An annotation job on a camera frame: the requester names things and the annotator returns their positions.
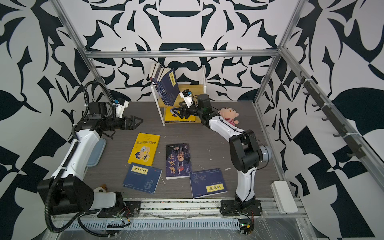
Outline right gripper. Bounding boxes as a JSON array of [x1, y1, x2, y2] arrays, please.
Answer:
[[173, 101, 206, 120]]

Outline yellow cartoon book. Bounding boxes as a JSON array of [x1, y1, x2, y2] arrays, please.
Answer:
[[128, 133, 161, 167], [165, 107, 196, 123]]

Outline navy book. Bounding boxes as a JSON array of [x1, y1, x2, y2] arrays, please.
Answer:
[[161, 68, 180, 106], [190, 168, 228, 199], [122, 163, 163, 195], [156, 69, 168, 106]]

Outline purple book orange calligraphy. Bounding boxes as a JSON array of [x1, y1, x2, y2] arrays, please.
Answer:
[[150, 63, 163, 86]]

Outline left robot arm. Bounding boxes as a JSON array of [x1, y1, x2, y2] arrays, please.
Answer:
[[37, 81, 144, 238]]

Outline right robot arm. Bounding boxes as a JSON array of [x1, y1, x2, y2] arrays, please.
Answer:
[[173, 90, 272, 214]]

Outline wooden white-framed bookshelf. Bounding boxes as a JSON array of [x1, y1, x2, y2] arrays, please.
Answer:
[[149, 63, 207, 125]]

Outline pink plush doll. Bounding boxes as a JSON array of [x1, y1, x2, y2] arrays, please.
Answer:
[[219, 107, 239, 126]]

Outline purple book lower centre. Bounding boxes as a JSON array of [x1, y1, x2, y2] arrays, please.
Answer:
[[166, 143, 192, 180]]

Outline light blue case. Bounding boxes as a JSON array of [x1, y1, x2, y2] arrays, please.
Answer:
[[87, 139, 107, 167]]

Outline brown white plush toy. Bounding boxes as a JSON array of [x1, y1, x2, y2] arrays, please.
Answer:
[[93, 186, 108, 193]]

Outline white round speaker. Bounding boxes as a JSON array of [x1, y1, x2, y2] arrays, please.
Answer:
[[260, 146, 272, 163]]

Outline white box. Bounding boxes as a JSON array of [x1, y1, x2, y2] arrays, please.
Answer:
[[271, 181, 298, 214]]

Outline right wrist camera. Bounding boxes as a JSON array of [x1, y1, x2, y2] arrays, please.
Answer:
[[180, 89, 193, 108]]

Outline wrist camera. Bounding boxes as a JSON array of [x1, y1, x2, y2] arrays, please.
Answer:
[[180, 89, 193, 108], [114, 98, 129, 118]]

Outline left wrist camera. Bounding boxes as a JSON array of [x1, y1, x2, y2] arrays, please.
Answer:
[[114, 98, 129, 118]]

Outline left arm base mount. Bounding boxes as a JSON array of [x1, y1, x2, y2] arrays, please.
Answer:
[[97, 201, 142, 218]]

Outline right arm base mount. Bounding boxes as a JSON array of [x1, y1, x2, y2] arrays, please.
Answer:
[[220, 199, 263, 216]]

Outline white slotted cable duct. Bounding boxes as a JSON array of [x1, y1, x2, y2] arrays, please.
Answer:
[[59, 218, 241, 232]]

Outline grey hook rail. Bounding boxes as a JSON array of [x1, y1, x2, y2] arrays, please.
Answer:
[[297, 72, 367, 159]]

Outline aluminium frame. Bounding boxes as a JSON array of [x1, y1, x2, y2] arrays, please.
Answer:
[[51, 1, 384, 188]]

